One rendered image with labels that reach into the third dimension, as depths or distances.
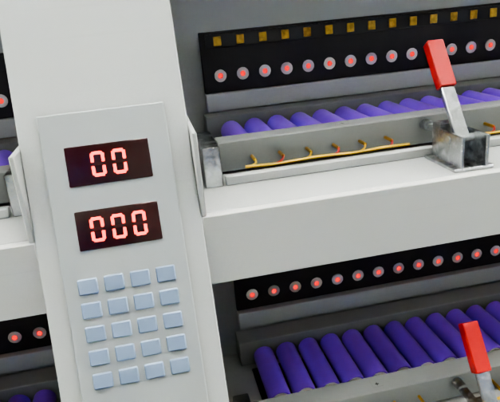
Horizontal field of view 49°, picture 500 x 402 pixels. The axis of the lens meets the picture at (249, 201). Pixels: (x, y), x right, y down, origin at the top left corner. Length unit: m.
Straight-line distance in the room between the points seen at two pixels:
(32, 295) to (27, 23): 0.15
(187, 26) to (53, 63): 0.23
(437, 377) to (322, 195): 0.19
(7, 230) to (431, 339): 0.35
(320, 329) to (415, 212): 0.19
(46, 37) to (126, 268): 0.14
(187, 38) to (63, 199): 0.26
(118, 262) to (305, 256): 0.11
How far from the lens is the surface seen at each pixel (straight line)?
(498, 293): 0.58
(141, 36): 0.33
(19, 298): 0.34
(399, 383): 0.45
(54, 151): 0.32
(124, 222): 0.31
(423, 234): 0.37
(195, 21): 0.54
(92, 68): 0.33
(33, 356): 0.52
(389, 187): 0.35
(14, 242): 0.34
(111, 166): 0.32
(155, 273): 0.32
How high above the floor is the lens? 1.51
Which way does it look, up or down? 3 degrees down
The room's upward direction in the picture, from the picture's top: 8 degrees counter-clockwise
